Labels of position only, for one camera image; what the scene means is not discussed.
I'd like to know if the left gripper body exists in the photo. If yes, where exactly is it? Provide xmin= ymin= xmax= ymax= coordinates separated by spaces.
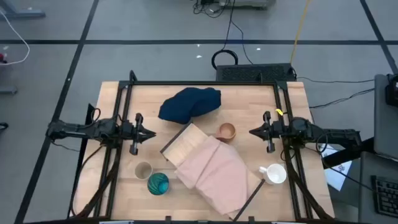
xmin=119 ymin=113 xmax=147 ymax=156

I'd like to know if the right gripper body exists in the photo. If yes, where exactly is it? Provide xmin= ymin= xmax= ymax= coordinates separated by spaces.
xmin=262 ymin=111 xmax=292 ymax=154

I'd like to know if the small beige cup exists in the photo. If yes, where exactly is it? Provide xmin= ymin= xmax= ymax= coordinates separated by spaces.
xmin=134 ymin=161 xmax=154 ymax=180

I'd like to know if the wooden cup with handle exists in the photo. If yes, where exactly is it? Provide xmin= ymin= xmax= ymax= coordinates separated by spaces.
xmin=214 ymin=122 xmax=237 ymax=144

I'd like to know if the white mug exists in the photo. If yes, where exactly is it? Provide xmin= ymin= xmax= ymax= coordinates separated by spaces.
xmin=258 ymin=163 xmax=287 ymax=185

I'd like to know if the navy blue cloth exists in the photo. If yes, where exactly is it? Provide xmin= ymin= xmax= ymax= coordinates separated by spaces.
xmin=157 ymin=86 xmax=222 ymax=125

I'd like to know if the pink cloth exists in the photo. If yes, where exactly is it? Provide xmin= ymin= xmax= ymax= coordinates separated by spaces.
xmin=174 ymin=135 xmax=259 ymax=216

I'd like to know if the black computer case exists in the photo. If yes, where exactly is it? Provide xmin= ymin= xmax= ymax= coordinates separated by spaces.
xmin=215 ymin=63 xmax=297 ymax=83

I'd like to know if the white paper sheet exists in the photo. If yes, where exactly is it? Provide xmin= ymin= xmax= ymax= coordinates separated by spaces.
xmin=320 ymin=142 xmax=353 ymax=192

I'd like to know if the grey desk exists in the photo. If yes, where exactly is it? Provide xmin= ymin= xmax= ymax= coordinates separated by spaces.
xmin=357 ymin=73 xmax=398 ymax=224

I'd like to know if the black desk device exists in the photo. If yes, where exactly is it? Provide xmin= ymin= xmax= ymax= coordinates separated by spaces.
xmin=384 ymin=73 xmax=398 ymax=108

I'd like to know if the grey equipment box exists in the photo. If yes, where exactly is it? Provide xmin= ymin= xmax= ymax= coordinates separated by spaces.
xmin=218 ymin=0 xmax=277 ymax=9

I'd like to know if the black keyboard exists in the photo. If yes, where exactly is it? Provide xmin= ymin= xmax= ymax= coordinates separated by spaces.
xmin=370 ymin=175 xmax=398 ymax=218

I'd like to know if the thin black cable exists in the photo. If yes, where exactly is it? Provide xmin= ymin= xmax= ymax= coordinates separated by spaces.
xmin=297 ymin=76 xmax=376 ymax=85
xmin=309 ymin=88 xmax=376 ymax=110
xmin=231 ymin=20 xmax=254 ymax=65

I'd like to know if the black coiled cable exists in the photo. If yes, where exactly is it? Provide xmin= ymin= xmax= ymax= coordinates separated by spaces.
xmin=210 ymin=0 xmax=239 ymax=70

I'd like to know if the yellow cable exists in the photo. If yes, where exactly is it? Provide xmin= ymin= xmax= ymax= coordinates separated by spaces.
xmin=289 ymin=0 xmax=312 ymax=66

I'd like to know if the black cable bundle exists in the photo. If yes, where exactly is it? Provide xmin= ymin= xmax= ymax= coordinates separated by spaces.
xmin=192 ymin=0 xmax=231 ymax=19

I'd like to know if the white cable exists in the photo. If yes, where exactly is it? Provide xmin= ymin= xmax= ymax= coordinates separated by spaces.
xmin=0 ymin=10 xmax=31 ymax=66

